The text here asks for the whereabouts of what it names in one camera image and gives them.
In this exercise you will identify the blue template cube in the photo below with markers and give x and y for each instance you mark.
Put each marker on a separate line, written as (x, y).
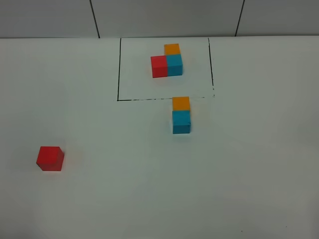
(174, 65)

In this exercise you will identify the orange template cube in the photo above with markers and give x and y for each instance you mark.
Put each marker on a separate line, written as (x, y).
(171, 49)

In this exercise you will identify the red template cube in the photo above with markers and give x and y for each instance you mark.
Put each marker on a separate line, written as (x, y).
(159, 66)

